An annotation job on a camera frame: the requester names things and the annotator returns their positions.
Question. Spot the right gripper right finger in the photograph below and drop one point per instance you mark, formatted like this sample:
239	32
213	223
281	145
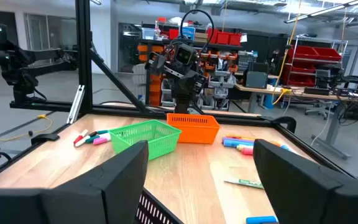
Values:
306	199

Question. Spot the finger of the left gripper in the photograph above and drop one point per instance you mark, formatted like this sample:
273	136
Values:
156	61
199	83

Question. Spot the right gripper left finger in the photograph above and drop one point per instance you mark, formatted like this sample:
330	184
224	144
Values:
89	199

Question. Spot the blue whiteboard marker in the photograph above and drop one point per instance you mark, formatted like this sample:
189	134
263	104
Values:
259	220

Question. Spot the red-capped white marker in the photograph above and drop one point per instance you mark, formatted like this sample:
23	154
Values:
82	141
80	137

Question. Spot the green-capped white marker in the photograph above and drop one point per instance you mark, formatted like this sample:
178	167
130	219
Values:
93	139

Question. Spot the green whiteboard marker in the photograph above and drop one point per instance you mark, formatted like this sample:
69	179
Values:
244	183

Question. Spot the yellow highlighter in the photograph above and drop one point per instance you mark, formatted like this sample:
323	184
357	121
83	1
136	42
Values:
244	147

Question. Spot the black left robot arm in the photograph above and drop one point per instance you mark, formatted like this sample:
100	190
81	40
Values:
183	99

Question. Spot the black storage shelf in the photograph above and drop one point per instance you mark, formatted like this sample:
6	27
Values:
222	39

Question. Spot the orange plastic basket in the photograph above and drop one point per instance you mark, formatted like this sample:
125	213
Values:
197	133

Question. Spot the blue highlighter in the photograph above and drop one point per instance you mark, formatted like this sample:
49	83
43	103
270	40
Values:
236	143
285	147

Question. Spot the black equipment box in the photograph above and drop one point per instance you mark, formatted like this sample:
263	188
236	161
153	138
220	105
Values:
256	80

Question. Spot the black plastic basket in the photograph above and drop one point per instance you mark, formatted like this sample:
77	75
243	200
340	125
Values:
154	214

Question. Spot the purple highlighter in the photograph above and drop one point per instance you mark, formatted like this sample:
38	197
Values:
238	139

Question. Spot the green plastic basket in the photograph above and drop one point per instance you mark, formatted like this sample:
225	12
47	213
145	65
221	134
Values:
126	140

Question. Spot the black table clamp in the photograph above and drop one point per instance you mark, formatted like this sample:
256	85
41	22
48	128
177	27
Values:
45	138

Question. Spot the pink highlighter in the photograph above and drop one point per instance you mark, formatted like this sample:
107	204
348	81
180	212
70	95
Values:
247	151

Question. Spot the grey office chair base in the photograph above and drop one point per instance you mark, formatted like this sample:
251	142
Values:
317	110

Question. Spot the wooden workbench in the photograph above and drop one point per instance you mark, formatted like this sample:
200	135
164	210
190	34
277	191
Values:
291	92

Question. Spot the long ceiling light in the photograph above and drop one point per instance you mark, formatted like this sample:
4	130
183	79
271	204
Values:
322	11

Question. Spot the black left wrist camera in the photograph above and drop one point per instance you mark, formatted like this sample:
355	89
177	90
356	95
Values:
185	55

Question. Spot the black aluminium table frame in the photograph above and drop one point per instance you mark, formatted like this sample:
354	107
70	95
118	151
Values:
83	62

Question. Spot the black curved frame brace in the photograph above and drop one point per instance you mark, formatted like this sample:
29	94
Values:
286	119

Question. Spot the silver aluminium bracket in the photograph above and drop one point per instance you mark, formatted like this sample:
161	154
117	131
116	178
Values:
76	104

